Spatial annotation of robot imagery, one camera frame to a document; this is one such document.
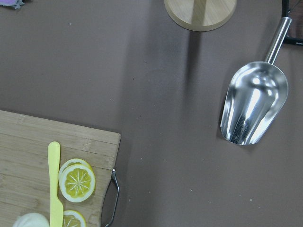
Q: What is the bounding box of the wooden cup tree stand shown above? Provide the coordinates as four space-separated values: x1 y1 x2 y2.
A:
164 0 237 32

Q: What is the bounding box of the lemon slice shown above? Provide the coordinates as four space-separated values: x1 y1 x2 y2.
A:
62 210 86 227
58 158 96 203

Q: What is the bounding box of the yellow plastic knife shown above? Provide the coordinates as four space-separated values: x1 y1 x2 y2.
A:
47 141 63 227

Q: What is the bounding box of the bamboo cutting board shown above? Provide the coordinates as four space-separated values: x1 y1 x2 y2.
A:
0 111 121 227

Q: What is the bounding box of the black wire glass rack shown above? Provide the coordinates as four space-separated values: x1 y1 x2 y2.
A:
282 0 303 46

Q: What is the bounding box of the steel ice scoop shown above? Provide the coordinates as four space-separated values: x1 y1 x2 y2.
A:
220 17 292 146

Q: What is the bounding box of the upper lemon slice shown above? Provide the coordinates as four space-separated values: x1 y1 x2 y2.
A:
58 158 96 203

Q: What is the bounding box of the grey folded cloth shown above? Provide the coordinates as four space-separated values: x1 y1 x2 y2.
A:
0 0 32 10

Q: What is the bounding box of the lower lemon slice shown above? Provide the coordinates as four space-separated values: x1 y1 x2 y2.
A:
62 210 86 227

